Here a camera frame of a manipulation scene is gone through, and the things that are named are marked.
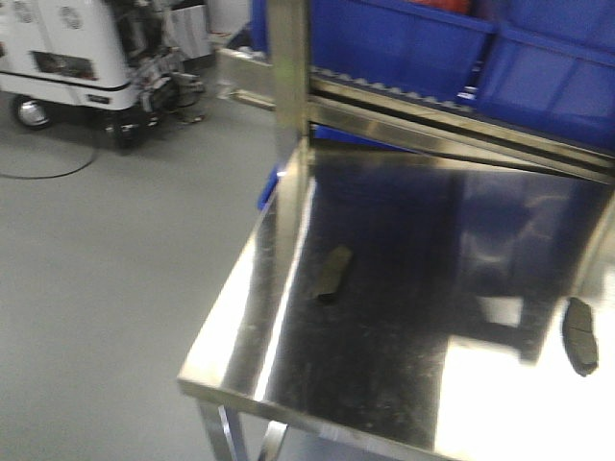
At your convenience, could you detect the stainless steel roller rack frame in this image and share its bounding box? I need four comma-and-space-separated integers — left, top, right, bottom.
213, 0, 615, 186

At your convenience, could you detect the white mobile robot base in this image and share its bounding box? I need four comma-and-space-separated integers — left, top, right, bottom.
1, 1, 206, 150

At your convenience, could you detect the grey brake pad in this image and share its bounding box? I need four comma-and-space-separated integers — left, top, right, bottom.
311, 245, 354, 303
561, 298, 599, 376

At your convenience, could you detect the inner left grey brake pad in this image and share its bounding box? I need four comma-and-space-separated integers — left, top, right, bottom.
311, 245, 354, 303

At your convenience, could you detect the black floor cable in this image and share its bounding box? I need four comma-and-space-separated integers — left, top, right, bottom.
0, 143, 97, 182

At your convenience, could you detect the blue plastic bin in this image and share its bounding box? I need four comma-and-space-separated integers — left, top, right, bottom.
476, 1, 614, 149
249, 0, 499, 105

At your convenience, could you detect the left blue plastic bin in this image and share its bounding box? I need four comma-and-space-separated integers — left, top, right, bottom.
249, 0, 499, 105

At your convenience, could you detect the inner right grey brake pad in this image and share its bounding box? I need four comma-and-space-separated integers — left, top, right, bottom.
561, 298, 599, 376

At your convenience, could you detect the red material in bin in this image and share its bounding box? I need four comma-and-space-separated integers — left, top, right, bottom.
409, 0, 472, 14

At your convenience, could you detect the right blue plastic bin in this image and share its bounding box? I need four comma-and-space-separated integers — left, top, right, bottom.
476, 1, 614, 149

